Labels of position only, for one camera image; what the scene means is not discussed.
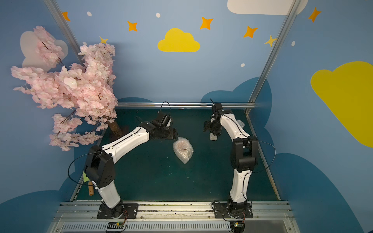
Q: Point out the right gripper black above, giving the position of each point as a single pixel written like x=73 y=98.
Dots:
x=209 y=126

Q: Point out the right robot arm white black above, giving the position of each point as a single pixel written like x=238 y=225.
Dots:
x=244 y=157

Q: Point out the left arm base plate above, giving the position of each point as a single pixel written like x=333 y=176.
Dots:
x=120 y=211

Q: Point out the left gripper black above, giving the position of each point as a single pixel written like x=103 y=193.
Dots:
x=169 y=134

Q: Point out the aluminium frame post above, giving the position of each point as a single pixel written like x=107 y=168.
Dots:
x=285 y=28
x=62 y=23

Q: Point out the aluminium frame left post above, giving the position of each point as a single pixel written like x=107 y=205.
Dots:
x=62 y=23

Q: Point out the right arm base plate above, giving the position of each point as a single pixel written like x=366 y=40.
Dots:
x=222 y=210

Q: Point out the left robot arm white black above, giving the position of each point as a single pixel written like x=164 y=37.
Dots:
x=100 y=161

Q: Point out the left circuit board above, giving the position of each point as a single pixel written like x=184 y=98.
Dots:
x=114 y=227

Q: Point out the pink cherry blossom tree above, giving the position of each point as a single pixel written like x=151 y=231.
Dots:
x=85 y=89

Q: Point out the aluminium rail front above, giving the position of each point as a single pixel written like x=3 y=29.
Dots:
x=173 y=217

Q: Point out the clear bubble wrap sheet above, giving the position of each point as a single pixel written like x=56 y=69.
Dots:
x=182 y=158

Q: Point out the aluminium frame right post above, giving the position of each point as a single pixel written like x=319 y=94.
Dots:
x=285 y=28

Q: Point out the right circuit board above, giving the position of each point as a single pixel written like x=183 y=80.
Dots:
x=237 y=227

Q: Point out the small metal tin can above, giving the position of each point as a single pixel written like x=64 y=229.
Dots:
x=241 y=123

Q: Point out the circuit board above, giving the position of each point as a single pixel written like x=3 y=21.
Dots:
x=237 y=227
x=114 y=227

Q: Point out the aluminium frame back bar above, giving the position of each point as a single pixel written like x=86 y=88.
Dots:
x=152 y=105

